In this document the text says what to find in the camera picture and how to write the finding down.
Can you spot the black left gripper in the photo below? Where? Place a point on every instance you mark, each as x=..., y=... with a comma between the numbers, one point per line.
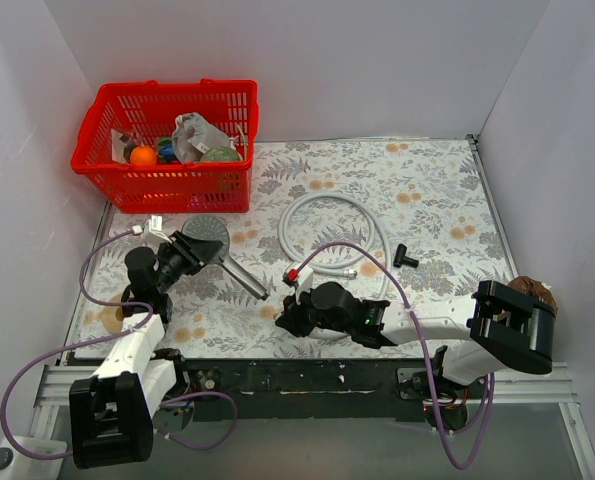
x=191, y=251

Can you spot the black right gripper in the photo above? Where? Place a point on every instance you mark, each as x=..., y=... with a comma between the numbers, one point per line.
x=297, y=316

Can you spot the grey shower head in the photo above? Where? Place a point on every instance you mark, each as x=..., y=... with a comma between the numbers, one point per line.
x=210, y=229

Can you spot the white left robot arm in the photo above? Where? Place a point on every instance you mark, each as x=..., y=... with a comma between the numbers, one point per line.
x=112, y=411

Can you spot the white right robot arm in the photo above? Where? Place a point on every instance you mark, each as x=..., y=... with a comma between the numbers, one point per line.
x=498, y=326

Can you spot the black pipe fitting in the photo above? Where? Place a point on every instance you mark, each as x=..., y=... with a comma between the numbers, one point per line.
x=402, y=259

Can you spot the green round fruit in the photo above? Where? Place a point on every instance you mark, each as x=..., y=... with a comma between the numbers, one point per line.
x=221, y=154

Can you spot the orange fruit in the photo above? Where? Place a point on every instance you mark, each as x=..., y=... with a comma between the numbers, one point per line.
x=143, y=156

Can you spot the brown tape roll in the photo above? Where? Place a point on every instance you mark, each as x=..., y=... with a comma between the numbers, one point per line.
x=111, y=318

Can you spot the crumpled grey paper bag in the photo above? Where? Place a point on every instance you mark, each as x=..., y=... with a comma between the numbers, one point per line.
x=194, y=136

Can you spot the floral table mat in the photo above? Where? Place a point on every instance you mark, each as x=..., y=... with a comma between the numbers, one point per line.
x=364, y=197

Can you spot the red plastic basket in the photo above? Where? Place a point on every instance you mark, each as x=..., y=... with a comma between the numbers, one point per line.
x=126, y=115

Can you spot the white box device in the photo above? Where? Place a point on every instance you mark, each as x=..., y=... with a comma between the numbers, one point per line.
x=14, y=465

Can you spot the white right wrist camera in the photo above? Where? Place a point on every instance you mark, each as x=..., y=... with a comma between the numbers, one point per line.
x=299, y=278

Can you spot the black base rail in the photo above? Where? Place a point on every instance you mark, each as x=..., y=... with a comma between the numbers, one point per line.
x=298, y=389

